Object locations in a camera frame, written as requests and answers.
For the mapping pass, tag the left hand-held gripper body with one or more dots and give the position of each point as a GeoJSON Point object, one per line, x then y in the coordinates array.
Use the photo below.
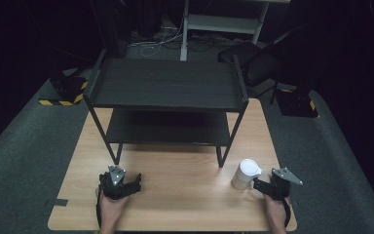
{"type": "Point", "coordinates": [114, 185]}

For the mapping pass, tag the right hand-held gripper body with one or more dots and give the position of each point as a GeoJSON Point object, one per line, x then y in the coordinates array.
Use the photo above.
{"type": "Point", "coordinates": [281, 184]}

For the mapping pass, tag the white cup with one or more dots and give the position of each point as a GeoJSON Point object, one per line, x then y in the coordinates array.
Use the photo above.
{"type": "Point", "coordinates": [245, 174]}

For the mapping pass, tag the black two-tier shelf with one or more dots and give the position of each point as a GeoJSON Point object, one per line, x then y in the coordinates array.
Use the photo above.
{"type": "Point", "coordinates": [167, 97]}

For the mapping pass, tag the person's right hand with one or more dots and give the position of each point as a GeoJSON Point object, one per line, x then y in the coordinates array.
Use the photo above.
{"type": "Point", "coordinates": [275, 212]}

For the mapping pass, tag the grey tape patch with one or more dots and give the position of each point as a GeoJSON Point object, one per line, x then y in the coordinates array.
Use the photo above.
{"type": "Point", "coordinates": [59, 202]}

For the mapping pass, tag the black box with hazard stripes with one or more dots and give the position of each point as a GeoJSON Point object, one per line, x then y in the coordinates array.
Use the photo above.
{"type": "Point", "coordinates": [65, 90]}
{"type": "Point", "coordinates": [296, 103]}

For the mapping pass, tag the black office chair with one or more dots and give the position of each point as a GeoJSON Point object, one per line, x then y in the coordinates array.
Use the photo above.
{"type": "Point", "coordinates": [251, 63]}

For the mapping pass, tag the grey metal stand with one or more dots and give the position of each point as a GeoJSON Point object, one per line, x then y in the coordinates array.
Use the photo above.
{"type": "Point", "coordinates": [222, 24]}

